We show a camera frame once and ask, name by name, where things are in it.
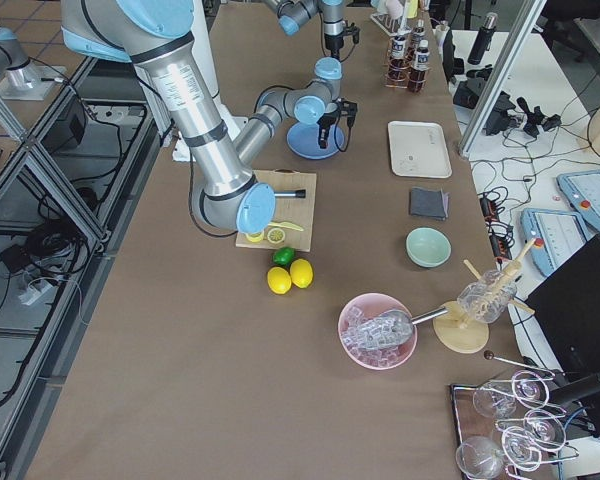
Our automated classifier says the cream plastic tray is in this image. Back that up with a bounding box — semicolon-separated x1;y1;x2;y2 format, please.
388;120;452;179

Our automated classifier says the wine glass rack tray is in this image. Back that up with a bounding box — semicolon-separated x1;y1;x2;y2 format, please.
450;368;579;479

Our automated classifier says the white cup rack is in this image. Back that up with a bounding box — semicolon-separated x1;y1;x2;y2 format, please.
370;0;420;36

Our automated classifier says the clear glass mug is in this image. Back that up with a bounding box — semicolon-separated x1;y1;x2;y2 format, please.
457;270;517;324

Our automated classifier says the dark drink bottle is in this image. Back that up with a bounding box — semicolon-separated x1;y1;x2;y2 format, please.
387;35;408;86
411;19;425;49
408;40;430;93

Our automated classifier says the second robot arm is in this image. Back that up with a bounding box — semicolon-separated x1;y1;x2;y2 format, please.
264;0;360;61

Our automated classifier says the yellow plastic knife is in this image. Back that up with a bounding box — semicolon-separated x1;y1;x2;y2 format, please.
269;221;304;232

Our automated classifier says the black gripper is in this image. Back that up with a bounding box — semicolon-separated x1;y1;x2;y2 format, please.
317;110;338;148

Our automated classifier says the yellow lemon slice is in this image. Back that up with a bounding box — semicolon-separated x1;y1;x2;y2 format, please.
266;227;286;245

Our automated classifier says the metal ice scoop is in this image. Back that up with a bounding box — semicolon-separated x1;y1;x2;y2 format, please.
374;306;448;348

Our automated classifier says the copper wire bottle rack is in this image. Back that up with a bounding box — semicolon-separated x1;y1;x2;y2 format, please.
385;30;430;93

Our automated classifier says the black handled knife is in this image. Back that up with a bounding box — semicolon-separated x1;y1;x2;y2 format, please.
274;189;307;199

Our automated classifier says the black monitor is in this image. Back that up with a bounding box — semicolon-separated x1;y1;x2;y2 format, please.
527;235;600;373

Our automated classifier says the blue plate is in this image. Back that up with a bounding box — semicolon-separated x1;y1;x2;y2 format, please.
286;123;345;160

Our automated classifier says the pink bowl with ice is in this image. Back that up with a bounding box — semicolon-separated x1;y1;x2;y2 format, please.
337;293;418;370

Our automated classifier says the blue teach pendant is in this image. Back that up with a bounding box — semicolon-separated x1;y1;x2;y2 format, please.
557;170;600;233
520;208;591;277

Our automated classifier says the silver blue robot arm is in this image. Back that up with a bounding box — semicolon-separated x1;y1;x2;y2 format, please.
61;1;346;234

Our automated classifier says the green lime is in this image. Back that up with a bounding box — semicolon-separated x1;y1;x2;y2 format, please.
272;246;296;266

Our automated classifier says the green bowl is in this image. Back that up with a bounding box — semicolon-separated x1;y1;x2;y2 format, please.
405;227;451;268

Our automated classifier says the aluminium frame post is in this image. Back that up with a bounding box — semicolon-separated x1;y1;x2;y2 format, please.
458;0;546;158

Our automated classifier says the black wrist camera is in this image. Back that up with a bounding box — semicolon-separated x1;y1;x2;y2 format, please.
338;98;358;129

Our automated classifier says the wooden cutting board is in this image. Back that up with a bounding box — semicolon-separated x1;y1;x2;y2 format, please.
235;170;317;252

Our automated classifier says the grey folded cloth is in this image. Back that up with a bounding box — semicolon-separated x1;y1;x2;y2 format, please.
409;187;449;221

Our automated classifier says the wooden cup tree stand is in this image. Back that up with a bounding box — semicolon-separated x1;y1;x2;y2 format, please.
433;238;543;354

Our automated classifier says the black thermos bottle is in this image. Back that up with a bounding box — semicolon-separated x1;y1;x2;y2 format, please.
467;12;498;65

